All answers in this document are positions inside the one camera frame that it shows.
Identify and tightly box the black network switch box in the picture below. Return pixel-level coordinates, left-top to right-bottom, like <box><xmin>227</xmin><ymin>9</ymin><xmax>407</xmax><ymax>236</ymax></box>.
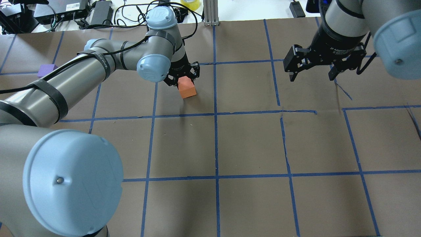
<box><xmin>34</xmin><ymin>0</ymin><xmax>90</xmax><ymax>24</ymax></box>

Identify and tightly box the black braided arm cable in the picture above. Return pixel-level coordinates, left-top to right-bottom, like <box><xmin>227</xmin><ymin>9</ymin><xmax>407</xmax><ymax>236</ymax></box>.
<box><xmin>0</xmin><ymin>35</ymin><xmax>152</xmax><ymax>94</ymax></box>

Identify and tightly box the yellow tape roll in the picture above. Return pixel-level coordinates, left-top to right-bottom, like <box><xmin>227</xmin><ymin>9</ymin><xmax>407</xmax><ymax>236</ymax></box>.
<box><xmin>180</xmin><ymin>0</ymin><xmax>201</xmax><ymax>11</ymax></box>

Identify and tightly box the aluminium profile post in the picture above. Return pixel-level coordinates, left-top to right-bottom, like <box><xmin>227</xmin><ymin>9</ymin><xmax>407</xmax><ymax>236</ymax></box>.
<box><xmin>203</xmin><ymin>0</ymin><xmax>220</xmax><ymax>26</ymax></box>

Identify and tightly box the small black adapter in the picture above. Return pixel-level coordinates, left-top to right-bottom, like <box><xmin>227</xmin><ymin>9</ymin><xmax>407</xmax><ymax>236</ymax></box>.
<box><xmin>289</xmin><ymin>0</ymin><xmax>306</xmax><ymax>18</ymax></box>

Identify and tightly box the purple foam block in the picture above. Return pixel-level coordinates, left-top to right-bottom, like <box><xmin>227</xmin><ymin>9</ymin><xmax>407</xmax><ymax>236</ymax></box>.
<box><xmin>37</xmin><ymin>64</ymin><xmax>58</xmax><ymax>79</ymax></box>

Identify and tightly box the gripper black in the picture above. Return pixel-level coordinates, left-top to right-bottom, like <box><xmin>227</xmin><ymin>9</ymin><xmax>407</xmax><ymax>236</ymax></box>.
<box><xmin>164</xmin><ymin>53</ymin><xmax>200</xmax><ymax>87</ymax></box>
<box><xmin>283</xmin><ymin>31</ymin><xmax>367</xmax><ymax>82</ymax></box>

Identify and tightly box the black power brick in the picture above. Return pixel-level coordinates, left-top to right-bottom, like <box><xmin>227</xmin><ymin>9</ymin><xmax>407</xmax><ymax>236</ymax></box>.
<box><xmin>90</xmin><ymin>0</ymin><xmax>113</xmax><ymax>25</ymax></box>

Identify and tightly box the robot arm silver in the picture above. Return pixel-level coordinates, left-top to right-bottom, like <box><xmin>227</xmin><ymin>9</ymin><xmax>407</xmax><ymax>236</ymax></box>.
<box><xmin>283</xmin><ymin>0</ymin><xmax>421</xmax><ymax>81</ymax></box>
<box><xmin>1</xmin><ymin>2</ymin><xmax>200</xmax><ymax>237</ymax></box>

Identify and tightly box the orange foam block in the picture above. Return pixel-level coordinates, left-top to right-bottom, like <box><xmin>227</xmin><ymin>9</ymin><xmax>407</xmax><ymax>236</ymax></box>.
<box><xmin>178</xmin><ymin>76</ymin><xmax>197</xmax><ymax>99</ymax></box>

